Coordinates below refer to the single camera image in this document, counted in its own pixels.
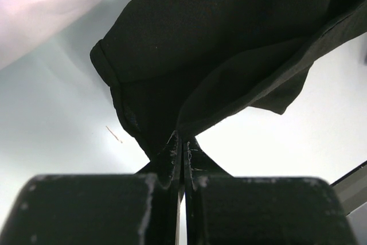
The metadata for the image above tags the black long sleeve shirt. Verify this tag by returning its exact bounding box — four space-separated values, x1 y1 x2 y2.
90 0 366 159

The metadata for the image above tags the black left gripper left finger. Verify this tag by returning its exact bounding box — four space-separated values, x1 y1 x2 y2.
1 133 182 244

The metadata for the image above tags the folded white shirt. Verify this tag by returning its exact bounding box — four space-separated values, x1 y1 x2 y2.
1 0 101 68

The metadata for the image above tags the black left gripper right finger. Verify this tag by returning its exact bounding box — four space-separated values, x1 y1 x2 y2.
183 139 357 244

